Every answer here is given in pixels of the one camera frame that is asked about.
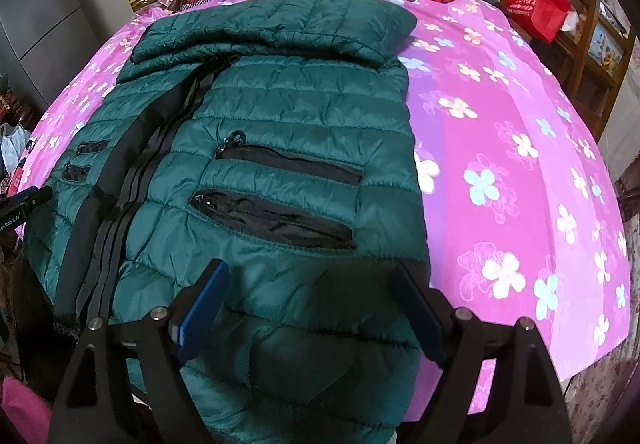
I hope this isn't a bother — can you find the floral bed skirt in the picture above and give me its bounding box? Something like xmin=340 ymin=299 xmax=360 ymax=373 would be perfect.
xmin=564 ymin=343 xmax=640 ymax=444

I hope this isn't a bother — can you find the wooden shelf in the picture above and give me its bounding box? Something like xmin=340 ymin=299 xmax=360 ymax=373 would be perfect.
xmin=500 ymin=0 xmax=637 ymax=141

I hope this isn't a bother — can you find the green puffer jacket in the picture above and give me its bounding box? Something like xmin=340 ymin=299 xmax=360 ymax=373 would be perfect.
xmin=22 ymin=0 xmax=434 ymax=444

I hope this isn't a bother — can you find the framed picture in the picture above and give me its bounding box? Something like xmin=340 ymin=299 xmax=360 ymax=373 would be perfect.
xmin=589 ymin=21 xmax=626 ymax=73

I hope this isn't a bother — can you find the pink cloth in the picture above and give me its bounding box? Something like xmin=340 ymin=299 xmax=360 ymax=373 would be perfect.
xmin=0 ymin=376 xmax=52 ymax=444

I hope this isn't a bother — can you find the white plastic bag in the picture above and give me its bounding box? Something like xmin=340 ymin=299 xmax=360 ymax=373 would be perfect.
xmin=0 ymin=123 xmax=32 ymax=178

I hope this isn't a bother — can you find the pink floral bed sheet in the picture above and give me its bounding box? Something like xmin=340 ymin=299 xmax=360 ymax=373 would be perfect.
xmin=15 ymin=0 xmax=632 ymax=425

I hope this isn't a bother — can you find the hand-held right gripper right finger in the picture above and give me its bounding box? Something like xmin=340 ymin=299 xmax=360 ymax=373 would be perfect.
xmin=394 ymin=260 xmax=577 ymax=444

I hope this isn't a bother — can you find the red shopping bag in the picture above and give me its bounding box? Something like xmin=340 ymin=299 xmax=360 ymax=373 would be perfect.
xmin=505 ymin=0 xmax=572 ymax=45

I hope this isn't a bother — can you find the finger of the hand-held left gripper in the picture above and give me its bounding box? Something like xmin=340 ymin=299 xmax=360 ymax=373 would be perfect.
xmin=0 ymin=186 xmax=54 ymax=216

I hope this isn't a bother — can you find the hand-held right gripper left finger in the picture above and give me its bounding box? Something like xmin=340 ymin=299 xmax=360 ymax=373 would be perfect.
xmin=50 ymin=260 xmax=232 ymax=444

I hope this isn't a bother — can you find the grey refrigerator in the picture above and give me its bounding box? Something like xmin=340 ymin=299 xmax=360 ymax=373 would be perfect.
xmin=0 ymin=0 xmax=137 ymax=111

